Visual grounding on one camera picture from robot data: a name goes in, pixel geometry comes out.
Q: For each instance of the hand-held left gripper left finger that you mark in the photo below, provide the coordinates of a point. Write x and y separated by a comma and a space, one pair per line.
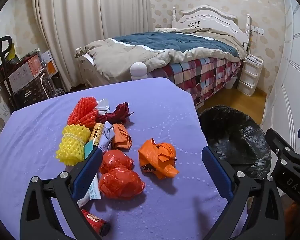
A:
87, 170

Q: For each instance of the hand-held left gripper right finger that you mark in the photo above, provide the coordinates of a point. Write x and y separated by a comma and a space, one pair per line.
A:
216, 172

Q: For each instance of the white printed paper wrapper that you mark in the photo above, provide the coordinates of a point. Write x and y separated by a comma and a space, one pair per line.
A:
93, 192

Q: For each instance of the red plastic bag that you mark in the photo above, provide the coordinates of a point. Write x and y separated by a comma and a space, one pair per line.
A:
121, 183
116, 160

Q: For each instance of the yellow foam fruit net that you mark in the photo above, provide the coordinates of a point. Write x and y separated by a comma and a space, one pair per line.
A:
70, 145

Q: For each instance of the lavender paper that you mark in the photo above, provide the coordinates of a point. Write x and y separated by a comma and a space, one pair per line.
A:
106, 140

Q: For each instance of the gold labelled wrapper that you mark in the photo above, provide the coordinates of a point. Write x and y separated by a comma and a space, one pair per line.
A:
96, 135

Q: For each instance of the bin with black liner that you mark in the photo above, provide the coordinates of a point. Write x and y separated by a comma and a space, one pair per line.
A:
235, 140

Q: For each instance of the small orange paper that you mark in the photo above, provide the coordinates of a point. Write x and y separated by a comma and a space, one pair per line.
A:
121, 137

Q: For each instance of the red paper tube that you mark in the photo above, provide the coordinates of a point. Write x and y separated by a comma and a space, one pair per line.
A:
95, 222

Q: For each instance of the red foam fruit net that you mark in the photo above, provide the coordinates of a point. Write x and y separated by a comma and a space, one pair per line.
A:
82, 111

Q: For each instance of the orange plastic bag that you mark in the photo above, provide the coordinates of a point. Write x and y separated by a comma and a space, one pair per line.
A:
155, 160

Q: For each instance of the dark red wrapper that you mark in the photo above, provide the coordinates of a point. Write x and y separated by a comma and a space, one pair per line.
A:
117, 112

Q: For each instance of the white foil packet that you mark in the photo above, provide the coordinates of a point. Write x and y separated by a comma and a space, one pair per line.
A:
102, 105

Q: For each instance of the white door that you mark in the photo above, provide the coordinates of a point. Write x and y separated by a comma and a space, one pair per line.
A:
292, 80

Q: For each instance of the white plastic drawer cabinet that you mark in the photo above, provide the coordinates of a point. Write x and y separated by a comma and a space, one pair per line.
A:
248, 77

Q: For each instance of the white plastic bucket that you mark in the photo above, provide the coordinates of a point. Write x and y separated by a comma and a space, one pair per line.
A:
230, 83

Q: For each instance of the purple tablecloth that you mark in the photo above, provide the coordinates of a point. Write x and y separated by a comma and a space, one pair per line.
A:
152, 110

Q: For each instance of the plaid bedsheet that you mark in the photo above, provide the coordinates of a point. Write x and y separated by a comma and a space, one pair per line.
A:
210, 75

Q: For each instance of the brown patterned storage bag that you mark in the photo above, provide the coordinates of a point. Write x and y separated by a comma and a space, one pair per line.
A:
32, 92

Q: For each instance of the white and orange box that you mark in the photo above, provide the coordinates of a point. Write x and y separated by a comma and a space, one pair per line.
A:
50, 65

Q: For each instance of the cardboard box with orange print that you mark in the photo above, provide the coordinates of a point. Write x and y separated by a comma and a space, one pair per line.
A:
22, 73

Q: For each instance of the blue and beige duvet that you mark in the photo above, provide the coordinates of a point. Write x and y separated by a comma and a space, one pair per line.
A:
165, 42

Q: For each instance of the beige pillow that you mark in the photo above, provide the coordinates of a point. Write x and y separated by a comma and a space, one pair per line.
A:
167, 30

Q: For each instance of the cream pleated curtain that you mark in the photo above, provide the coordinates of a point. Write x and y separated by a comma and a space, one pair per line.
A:
90, 17

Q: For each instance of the black hand trolley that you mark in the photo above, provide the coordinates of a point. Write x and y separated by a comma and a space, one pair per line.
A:
3, 41

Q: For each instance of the grey metal folding frame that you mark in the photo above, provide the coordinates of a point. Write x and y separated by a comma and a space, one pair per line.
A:
43, 80

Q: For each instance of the white wall socket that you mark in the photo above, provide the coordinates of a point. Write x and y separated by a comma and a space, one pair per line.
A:
257, 30

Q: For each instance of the white wooden bed frame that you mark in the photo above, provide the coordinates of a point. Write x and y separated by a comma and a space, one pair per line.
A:
210, 20

